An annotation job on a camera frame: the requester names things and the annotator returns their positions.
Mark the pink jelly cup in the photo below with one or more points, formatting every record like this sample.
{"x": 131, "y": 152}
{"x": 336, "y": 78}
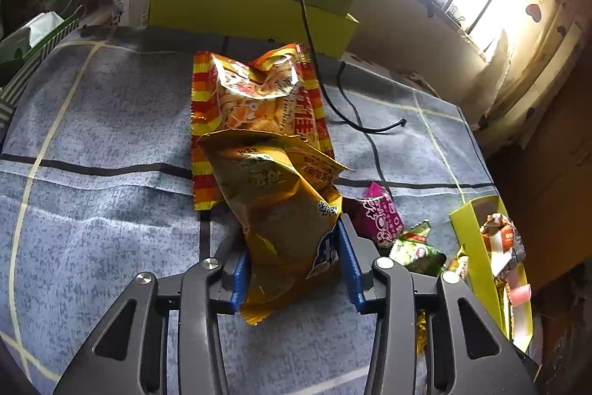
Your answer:
{"x": 519, "y": 295}

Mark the pink purple snack packet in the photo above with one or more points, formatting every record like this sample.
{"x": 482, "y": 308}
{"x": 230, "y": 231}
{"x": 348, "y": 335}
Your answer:
{"x": 375, "y": 217}

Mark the spotted cream curtain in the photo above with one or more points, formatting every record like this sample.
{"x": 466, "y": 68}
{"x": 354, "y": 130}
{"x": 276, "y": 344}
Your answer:
{"x": 508, "y": 98}

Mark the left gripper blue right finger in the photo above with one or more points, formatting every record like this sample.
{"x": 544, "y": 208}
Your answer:
{"x": 466, "y": 352}

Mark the blue patterned tablecloth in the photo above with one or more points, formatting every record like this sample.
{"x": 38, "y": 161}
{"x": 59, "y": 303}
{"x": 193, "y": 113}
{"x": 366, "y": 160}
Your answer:
{"x": 96, "y": 182}

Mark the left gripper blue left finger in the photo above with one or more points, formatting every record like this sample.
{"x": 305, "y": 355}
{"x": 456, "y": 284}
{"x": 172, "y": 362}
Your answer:
{"x": 126, "y": 352}

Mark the green striped tissue box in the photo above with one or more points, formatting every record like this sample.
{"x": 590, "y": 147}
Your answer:
{"x": 23, "y": 51}

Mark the yellow-green cardboard tray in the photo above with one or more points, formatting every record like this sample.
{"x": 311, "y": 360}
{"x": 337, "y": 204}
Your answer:
{"x": 515, "y": 322}

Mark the striped prawn cracker bag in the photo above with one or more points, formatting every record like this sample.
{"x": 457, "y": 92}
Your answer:
{"x": 278, "y": 92}

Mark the yellow-green box at window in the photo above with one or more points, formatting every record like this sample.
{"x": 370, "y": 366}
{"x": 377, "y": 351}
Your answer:
{"x": 331, "y": 25}

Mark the golden chip bag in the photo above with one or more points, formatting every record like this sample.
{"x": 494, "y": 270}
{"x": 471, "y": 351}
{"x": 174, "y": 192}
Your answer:
{"x": 281, "y": 190}

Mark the white orange snack bag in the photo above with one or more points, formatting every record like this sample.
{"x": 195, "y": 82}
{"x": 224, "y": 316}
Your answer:
{"x": 503, "y": 244}

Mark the green snack packet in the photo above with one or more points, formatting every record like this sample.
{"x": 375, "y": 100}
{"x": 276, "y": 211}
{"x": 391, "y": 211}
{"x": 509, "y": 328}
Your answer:
{"x": 412, "y": 251}

